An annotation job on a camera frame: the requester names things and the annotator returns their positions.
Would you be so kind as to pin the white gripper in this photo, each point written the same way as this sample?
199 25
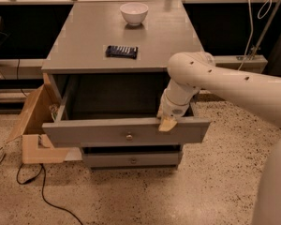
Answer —
172 109

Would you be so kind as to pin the grey top drawer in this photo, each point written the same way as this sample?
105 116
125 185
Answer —
118 109

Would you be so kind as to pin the grey drawer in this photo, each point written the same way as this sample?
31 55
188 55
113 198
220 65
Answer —
118 109
132 160

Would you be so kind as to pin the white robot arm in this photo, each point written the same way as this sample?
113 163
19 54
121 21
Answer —
259 94

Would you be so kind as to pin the grey bottom drawer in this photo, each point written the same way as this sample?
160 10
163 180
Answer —
132 160

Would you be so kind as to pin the grey drawer cabinet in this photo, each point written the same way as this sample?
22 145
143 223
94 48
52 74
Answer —
91 27

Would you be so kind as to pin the open cardboard box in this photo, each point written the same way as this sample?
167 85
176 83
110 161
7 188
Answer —
36 145

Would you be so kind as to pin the white bowl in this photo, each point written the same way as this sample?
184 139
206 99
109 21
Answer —
134 13

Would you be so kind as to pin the green snack bag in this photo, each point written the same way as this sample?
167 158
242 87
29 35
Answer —
54 111

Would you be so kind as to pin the slanted metal pole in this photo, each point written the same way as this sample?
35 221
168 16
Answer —
255 48

